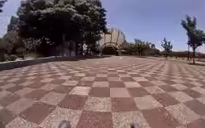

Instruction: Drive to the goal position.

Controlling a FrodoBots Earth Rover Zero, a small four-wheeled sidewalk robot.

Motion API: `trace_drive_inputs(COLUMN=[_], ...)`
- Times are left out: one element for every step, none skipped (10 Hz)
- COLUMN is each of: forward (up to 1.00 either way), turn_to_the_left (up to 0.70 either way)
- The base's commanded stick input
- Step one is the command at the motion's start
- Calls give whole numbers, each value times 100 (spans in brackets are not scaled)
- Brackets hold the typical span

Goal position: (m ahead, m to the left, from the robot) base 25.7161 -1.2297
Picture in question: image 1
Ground checkered red and grey paving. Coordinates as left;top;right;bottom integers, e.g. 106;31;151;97
0;54;205;128

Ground small tree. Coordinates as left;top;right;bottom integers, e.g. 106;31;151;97
160;37;174;60

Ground arched dome structure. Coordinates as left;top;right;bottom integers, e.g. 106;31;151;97
98;27;127;56

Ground bushes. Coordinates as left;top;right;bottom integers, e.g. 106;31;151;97
0;35;26;63

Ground tall slender tree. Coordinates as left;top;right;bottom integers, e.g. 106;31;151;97
180;14;205;65

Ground cluster of large dark trees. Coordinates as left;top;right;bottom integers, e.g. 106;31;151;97
4;0;109;58

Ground fence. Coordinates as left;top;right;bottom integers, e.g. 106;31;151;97
171;50;205;63

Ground distant trees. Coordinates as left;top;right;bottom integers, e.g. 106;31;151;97
124;38;162;57

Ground robot's own part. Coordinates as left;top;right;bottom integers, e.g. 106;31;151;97
129;123;140;128
58;120;72;128

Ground low kerb wall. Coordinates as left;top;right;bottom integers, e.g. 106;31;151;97
0;54;103;74

